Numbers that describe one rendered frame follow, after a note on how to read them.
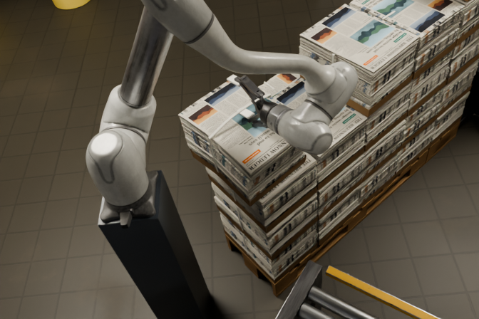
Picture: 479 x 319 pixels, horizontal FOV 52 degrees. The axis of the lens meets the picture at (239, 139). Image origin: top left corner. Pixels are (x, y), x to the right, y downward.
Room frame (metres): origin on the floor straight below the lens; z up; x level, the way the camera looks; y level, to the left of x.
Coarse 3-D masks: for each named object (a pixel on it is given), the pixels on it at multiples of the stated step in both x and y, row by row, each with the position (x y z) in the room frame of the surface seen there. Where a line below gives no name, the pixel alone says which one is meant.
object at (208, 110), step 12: (228, 84) 1.42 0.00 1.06; (204, 96) 1.38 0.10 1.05; (216, 96) 1.36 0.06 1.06; (228, 96) 1.34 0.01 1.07; (240, 96) 1.32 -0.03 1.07; (192, 108) 1.32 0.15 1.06; (204, 108) 1.30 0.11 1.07; (216, 108) 1.28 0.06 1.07; (228, 108) 1.27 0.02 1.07; (192, 120) 1.25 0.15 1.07; (204, 120) 1.23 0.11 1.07; (216, 120) 1.22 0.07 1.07; (192, 132) 1.24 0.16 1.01; (204, 132) 1.18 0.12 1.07; (192, 144) 1.25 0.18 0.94; (204, 144) 1.19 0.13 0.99; (204, 156) 1.20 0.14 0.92
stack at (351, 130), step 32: (288, 96) 1.52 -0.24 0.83; (416, 96) 1.51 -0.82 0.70; (352, 128) 1.28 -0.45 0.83; (384, 128) 1.40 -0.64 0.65; (416, 128) 1.54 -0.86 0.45; (320, 160) 1.18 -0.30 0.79; (416, 160) 1.58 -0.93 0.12; (288, 192) 1.08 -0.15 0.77; (320, 192) 1.17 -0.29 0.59; (352, 192) 1.29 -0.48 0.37; (224, 224) 1.32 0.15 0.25; (256, 224) 1.07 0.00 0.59; (288, 224) 1.07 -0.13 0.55; (320, 224) 1.18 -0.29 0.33; (352, 224) 1.30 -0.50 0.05; (256, 256) 1.12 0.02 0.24; (288, 256) 1.07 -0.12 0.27; (320, 256) 1.17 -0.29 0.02
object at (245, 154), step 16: (240, 128) 1.16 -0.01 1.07; (256, 128) 1.15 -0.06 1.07; (224, 144) 1.10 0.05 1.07; (240, 144) 1.09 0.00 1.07; (256, 144) 1.08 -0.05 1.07; (272, 144) 1.08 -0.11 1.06; (288, 144) 1.07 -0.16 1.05; (224, 160) 1.09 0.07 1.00; (240, 160) 1.03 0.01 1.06; (256, 160) 1.02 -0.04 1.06; (272, 160) 1.03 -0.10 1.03; (288, 160) 1.10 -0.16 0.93; (240, 176) 1.02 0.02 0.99; (256, 176) 0.99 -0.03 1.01; (272, 176) 1.06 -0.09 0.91; (240, 192) 1.04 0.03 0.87; (256, 192) 1.02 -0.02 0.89
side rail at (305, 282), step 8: (312, 264) 0.75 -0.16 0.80; (304, 272) 0.73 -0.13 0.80; (312, 272) 0.73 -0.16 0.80; (320, 272) 0.73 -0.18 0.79; (304, 280) 0.70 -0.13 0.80; (312, 280) 0.70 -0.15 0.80; (320, 280) 0.73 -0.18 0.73; (296, 288) 0.68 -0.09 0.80; (304, 288) 0.68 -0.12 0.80; (288, 296) 0.66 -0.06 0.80; (296, 296) 0.65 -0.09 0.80; (304, 296) 0.65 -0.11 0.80; (288, 304) 0.63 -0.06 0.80; (296, 304) 0.63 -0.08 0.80; (280, 312) 0.61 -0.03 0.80; (288, 312) 0.61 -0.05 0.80; (296, 312) 0.61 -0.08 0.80
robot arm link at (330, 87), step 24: (216, 24) 0.98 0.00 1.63; (216, 48) 0.96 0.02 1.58; (240, 48) 1.01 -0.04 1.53; (240, 72) 0.97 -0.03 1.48; (264, 72) 0.99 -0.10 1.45; (288, 72) 1.01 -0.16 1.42; (312, 72) 1.03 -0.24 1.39; (336, 72) 1.05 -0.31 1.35; (312, 96) 1.02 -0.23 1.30; (336, 96) 1.00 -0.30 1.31
